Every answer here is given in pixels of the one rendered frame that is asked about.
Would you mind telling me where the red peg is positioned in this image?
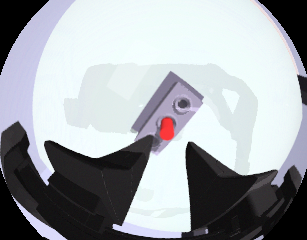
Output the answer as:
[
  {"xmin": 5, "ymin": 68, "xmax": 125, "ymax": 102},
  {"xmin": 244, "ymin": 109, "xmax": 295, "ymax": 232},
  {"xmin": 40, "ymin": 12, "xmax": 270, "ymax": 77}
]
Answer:
[{"xmin": 160, "ymin": 117, "xmax": 174, "ymax": 140}]

